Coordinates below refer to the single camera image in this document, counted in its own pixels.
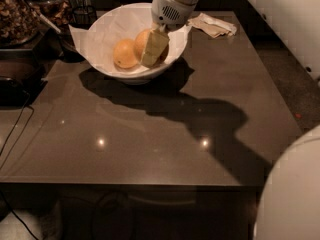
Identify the yellow taped gripper finger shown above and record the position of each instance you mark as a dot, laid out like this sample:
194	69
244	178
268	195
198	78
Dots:
152	44

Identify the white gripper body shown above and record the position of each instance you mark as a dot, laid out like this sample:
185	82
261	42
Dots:
167	11

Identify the orange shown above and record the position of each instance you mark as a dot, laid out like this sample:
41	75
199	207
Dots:
137	51
123	54

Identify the white bowl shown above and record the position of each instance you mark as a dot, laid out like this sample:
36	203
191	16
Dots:
146	75

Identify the folded paper napkins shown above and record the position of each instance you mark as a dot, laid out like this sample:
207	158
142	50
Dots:
212	26

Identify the white paper liner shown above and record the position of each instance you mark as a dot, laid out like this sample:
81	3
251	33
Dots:
113	27

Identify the glass jar of nuts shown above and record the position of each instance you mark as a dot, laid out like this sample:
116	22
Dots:
18	23

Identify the black appliance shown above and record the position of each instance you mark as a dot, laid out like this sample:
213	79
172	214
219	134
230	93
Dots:
21	78

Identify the white cloth under table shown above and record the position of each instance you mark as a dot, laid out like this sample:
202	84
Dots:
34	224

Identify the black wire basket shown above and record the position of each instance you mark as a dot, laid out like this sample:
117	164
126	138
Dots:
84	17

